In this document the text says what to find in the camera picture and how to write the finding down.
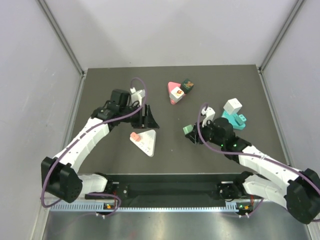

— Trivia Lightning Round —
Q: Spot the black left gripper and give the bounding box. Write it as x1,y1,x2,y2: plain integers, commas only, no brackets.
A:
119,103,160,130

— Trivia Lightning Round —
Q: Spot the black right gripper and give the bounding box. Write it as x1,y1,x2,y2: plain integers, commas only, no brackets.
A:
186,117,225,147

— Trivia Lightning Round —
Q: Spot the mint green cube charger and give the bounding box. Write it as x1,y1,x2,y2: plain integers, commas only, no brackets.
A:
182,124,194,135

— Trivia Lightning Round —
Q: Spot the salmon pink cube charger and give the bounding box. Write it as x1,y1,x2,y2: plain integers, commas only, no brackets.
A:
130,132,141,142

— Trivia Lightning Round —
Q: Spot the white triangular power strip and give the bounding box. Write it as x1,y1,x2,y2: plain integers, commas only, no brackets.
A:
129,129,157,157

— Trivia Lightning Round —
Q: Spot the white tiger cube adapter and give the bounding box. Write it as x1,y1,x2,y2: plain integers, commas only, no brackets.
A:
169,86,185,105

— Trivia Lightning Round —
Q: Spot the pink triangular power strip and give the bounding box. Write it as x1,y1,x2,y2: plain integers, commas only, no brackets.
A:
167,81,185,105

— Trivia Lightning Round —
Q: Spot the teal triangular power strip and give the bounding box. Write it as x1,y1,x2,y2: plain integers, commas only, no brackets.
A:
222,110,247,131

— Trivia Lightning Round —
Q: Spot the grey white cube adapter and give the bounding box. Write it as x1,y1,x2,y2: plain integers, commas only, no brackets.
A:
223,98,243,115

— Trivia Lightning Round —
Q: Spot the teal cube charger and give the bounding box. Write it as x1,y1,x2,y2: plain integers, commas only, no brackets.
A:
235,114,247,126

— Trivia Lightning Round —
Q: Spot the dark green cube adapter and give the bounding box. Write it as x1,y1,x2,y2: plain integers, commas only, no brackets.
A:
180,78,194,94

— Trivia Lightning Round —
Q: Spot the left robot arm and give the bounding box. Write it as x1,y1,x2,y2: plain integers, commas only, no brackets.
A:
40,87,159,203

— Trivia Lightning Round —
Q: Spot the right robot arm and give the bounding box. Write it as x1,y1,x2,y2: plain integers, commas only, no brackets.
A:
183,117,320,225

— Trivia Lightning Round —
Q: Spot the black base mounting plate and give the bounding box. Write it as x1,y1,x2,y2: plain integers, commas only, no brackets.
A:
106,173,258,208

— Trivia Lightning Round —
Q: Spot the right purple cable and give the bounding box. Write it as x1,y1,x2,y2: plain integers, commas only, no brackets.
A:
197,102,320,223

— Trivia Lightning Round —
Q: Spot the purple cable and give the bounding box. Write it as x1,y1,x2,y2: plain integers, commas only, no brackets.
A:
197,102,320,223
40,77,148,208

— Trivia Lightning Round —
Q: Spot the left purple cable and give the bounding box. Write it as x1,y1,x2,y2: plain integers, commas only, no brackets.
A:
40,77,148,208

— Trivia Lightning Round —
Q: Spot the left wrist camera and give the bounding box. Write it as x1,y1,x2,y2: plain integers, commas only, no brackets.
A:
130,87,146,106

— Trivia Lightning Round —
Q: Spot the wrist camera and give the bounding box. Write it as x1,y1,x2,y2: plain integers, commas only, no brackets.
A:
130,87,146,106
200,106,216,128

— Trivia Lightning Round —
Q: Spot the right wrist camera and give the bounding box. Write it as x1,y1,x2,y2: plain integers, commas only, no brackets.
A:
200,106,216,128

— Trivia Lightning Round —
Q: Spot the slotted cable duct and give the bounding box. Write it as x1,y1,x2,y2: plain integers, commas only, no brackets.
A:
50,201,239,213

